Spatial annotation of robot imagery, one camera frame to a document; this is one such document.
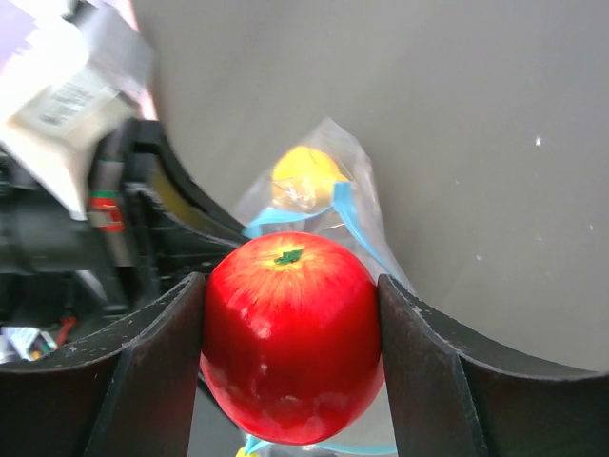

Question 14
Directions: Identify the fake red apple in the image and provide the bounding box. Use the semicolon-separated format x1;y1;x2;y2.
201;231;383;445

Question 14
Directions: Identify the clear zip bag blue seal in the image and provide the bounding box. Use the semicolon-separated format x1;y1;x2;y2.
234;118;411;456

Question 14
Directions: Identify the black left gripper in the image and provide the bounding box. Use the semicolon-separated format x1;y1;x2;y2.
1;118;246;329

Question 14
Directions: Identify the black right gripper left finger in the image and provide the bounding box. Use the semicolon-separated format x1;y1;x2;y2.
1;273;205;456

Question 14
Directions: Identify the fake yellow lemon in bag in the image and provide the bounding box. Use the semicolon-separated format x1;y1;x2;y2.
270;145;350;212

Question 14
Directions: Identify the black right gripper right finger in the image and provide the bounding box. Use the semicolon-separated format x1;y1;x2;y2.
378;274;608;456

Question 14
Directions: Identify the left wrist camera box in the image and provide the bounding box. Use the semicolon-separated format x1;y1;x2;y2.
1;1;154;220

